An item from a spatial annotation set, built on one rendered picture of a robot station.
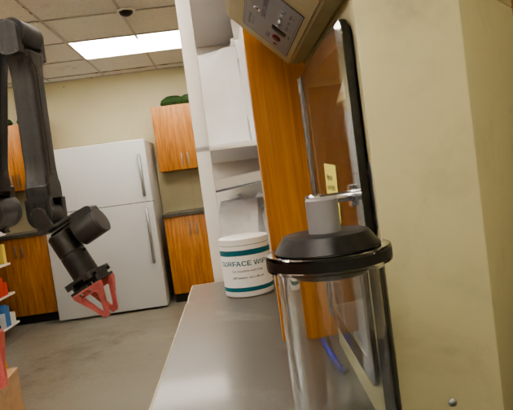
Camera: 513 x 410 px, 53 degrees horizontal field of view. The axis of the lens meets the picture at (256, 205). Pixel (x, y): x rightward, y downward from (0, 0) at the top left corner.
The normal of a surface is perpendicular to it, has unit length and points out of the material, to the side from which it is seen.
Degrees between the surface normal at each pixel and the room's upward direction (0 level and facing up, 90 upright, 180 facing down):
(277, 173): 90
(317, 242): 54
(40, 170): 85
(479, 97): 90
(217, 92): 100
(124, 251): 90
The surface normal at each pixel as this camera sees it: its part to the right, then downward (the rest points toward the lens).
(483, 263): 0.05, 0.04
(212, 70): -0.33, -0.04
